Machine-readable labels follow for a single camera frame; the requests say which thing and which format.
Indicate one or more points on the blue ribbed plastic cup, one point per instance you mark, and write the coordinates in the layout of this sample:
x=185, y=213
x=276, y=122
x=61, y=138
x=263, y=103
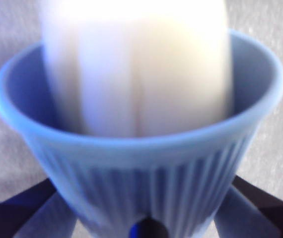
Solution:
x=131, y=163

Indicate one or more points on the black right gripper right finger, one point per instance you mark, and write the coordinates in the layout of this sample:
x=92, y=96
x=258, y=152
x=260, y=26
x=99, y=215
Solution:
x=263, y=213

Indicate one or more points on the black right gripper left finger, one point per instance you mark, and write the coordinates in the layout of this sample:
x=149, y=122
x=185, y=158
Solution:
x=12, y=213

